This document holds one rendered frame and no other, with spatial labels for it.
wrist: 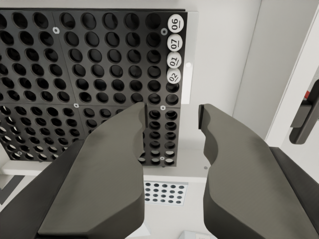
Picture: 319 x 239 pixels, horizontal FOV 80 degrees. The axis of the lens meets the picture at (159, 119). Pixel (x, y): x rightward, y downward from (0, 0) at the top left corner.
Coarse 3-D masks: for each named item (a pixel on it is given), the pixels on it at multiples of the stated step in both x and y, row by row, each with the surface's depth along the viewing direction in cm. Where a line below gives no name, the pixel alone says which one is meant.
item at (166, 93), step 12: (168, 12) 15; (180, 12) 15; (168, 36) 16; (180, 36) 16; (168, 48) 17; (180, 48) 17; (180, 72) 18; (180, 84) 19; (180, 96) 19; (168, 120) 21; (168, 156) 24
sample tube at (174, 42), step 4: (172, 36) 15; (176, 36) 15; (168, 40) 15; (172, 40) 15; (176, 40) 15; (180, 40) 15; (168, 44) 15; (172, 44) 15; (176, 44) 15; (180, 44) 15; (172, 48) 16; (176, 48) 16
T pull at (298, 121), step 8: (312, 88) 18; (312, 96) 18; (304, 104) 18; (312, 104) 18; (304, 112) 18; (312, 112) 18; (296, 120) 19; (304, 120) 19; (312, 120) 19; (296, 128) 20; (304, 128) 19; (312, 128) 19; (296, 136) 20; (304, 136) 20; (296, 144) 21
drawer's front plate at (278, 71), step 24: (264, 0) 19; (288, 0) 15; (312, 0) 13; (264, 24) 19; (288, 24) 15; (312, 24) 13; (264, 48) 19; (288, 48) 15; (312, 48) 14; (264, 72) 19; (288, 72) 15; (312, 72) 15; (240, 96) 25; (264, 96) 19; (288, 96) 16; (240, 120) 25; (264, 120) 19; (288, 120) 17
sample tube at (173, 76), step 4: (172, 68) 17; (176, 68) 17; (168, 72) 17; (172, 72) 17; (176, 72) 17; (168, 76) 17; (172, 76) 17; (176, 76) 17; (180, 76) 17; (168, 80) 17; (172, 80) 17; (176, 80) 17
